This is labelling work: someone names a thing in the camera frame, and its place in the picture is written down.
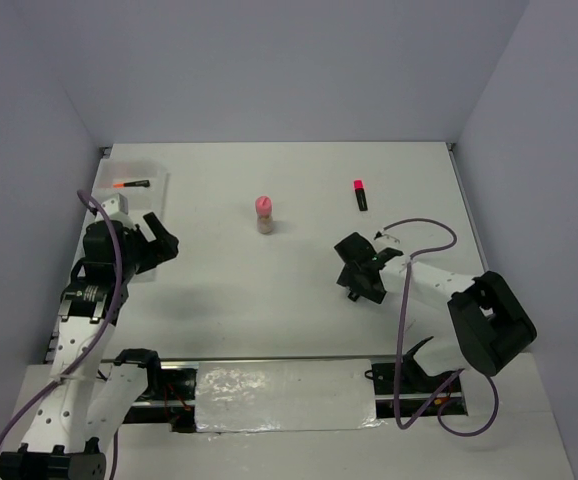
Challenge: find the orange capped black highlighter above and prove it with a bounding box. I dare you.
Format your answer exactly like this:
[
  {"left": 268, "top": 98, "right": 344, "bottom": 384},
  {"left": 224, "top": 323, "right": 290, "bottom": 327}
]
[{"left": 112, "top": 179, "right": 151, "bottom": 189}]

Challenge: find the pink capped black highlighter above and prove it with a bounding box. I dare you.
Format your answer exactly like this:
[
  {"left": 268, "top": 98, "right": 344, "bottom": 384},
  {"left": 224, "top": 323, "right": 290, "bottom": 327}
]
[{"left": 353, "top": 179, "right": 368, "bottom": 212}]

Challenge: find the silver reflective tape sheet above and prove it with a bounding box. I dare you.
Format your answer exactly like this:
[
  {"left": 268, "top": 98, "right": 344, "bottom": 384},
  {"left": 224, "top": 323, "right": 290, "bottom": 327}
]
[{"left": 195, "top": 359, "right": 379, "bottom": 433}]

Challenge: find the clear plastic compartment organizer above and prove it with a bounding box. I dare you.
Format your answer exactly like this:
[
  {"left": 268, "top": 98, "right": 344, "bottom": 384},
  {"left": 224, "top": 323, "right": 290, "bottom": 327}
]
[{"left": 71, "top": 159, "right": 168, "bottom": 285}]

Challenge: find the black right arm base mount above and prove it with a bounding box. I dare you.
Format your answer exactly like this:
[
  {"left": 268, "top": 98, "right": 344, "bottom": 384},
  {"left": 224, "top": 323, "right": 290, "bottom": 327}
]
[{"left": 364, "top": 363, "right": 468, "bottom": 419}]

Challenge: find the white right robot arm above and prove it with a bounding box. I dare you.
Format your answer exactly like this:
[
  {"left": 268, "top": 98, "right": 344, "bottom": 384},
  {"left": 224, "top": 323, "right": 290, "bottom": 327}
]
[{"left": 334, "top": 232, "right": 537, "bottom": 391}]

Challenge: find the pink capped small bottle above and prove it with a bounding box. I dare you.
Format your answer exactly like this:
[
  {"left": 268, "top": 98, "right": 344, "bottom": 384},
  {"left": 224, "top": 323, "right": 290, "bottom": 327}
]
[{"left": 255, "top": 196, "right": 274, "bottom": 234}]

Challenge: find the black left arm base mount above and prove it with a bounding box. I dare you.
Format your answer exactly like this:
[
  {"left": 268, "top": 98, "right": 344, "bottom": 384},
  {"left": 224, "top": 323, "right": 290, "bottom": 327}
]
[{"left": 123, "top": 368, "right": 197, "bottom": 434}]

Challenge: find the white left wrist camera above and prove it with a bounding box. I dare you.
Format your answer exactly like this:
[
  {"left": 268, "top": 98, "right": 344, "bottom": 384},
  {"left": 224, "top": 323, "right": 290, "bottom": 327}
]
[{"left": 94, "top": 193, "right": 133, "bottom": 227}]

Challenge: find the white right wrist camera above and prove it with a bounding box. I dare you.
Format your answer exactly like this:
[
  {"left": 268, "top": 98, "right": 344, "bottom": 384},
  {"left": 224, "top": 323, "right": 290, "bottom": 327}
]
[{"left": 373, "top": 229, "right": 402, "bottom": 249}]

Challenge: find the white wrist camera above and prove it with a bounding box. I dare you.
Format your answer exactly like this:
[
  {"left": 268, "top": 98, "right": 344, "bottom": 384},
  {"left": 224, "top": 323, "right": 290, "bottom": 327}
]
[
  {"left": 94, "top": 193, "right": 133, "bottom": 227},
  {"left": 373, "top": 229, "right": 402, "bottom": 249}
]

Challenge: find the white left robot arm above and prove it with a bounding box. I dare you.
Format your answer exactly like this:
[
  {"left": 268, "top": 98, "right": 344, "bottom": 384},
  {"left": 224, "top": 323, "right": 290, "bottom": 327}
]
[{"left": 0, "top": 210, "right": 179, "bottom": 479}]

